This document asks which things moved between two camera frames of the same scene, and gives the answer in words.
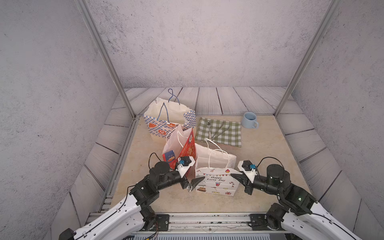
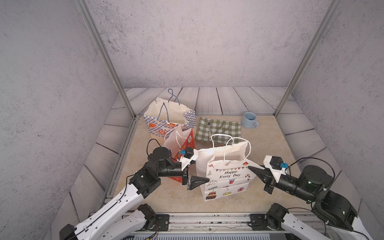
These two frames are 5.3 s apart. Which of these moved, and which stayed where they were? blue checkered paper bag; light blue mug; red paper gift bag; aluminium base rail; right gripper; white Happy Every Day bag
Moved: right gripper; white Happy Every Day bag
Stayed: red paper gift bag; aluminium base rail; blue checkered paper bag; light blue mug
